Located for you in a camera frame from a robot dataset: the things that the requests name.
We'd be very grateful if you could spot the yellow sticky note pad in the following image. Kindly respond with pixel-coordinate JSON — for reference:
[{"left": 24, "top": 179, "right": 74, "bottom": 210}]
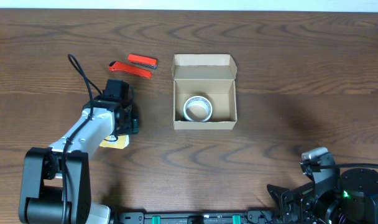
[{"left": 99, "top": 135, "right": 129, "bottom": 149}]

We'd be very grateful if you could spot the white tape roll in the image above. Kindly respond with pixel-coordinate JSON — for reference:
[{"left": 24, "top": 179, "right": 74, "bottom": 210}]
[{"left": 183, "top": 96, "right": 213, "bottom": 122}]

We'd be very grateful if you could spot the cardboard box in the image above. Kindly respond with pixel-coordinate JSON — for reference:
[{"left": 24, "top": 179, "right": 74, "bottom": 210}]
[{"left": 172, "top": 54, "right": 237, "bottom": 130}]

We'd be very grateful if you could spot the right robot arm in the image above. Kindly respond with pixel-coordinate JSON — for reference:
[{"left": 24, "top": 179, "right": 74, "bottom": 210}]
[{"left": 267, "top": 147, "right": 378, "bottom": 224}]

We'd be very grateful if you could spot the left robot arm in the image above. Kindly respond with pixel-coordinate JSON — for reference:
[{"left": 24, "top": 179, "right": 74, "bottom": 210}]
[{"left": 18, "top": 80, "right": 139, "bottom": 224}]

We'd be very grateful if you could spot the orange utility knife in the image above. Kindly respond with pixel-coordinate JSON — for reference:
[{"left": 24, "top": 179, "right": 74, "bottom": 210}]
[{"left": 108, "top": 61, "right": 152, "bottom": 78}]

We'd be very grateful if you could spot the black mounting rail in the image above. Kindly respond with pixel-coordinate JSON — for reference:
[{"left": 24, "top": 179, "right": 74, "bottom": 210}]
[{"left": 109, "top": 210, "right": 283, "bottom": 224}]

